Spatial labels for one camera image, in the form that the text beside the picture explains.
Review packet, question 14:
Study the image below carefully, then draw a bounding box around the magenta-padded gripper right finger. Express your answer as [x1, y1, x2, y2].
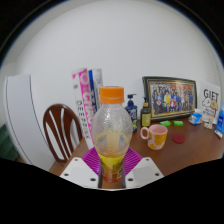
[121, 147, 165, 190]

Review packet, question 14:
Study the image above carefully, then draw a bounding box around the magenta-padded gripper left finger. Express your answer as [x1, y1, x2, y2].
[59, 147, 104, 190]

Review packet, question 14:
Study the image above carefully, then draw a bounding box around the orange juice bottle orange cap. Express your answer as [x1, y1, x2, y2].
[91, 85, 134, 184]

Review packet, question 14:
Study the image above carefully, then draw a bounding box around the pink and yellow mug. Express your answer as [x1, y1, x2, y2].
[139, 123, 169, 151]

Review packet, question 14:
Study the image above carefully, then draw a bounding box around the flat round red coaster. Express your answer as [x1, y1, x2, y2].
[172, 133, 186, 145]

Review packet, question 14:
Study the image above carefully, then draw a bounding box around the dark wooden chair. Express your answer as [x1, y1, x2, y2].
[42, 103, 83, 163]

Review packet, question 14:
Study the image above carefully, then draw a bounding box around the brown pump bottle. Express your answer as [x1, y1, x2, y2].
[140, 96, 152, 128]

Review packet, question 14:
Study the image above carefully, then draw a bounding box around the dark blue pump bottle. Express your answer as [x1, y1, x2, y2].
[125, 93, 139, 134]

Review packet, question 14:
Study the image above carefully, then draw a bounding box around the tall pink and white box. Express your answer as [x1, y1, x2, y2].
[71, 68, 98, 150]

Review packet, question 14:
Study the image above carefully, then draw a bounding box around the white refrigerator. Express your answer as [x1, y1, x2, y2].
[3, 73, 56, 171]

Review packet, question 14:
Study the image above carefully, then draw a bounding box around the blue tissue pack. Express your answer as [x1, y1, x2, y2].
[188, 108, 204, 126]

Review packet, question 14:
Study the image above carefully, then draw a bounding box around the green crate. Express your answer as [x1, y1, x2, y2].
[0, 123, 19, 162]

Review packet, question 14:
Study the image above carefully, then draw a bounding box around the framed group photo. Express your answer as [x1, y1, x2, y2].
[141, 76, 198, 123]

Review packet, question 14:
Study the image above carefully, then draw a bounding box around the blue detergent bottle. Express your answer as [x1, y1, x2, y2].
[214, 101, 224, 139]

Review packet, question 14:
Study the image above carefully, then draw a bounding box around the tall white and green box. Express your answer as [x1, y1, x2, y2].
[87, 68, 104, 113]

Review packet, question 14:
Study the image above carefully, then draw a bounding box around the white printed paper gift bag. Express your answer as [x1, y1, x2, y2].
[198, 79, 222, 125]

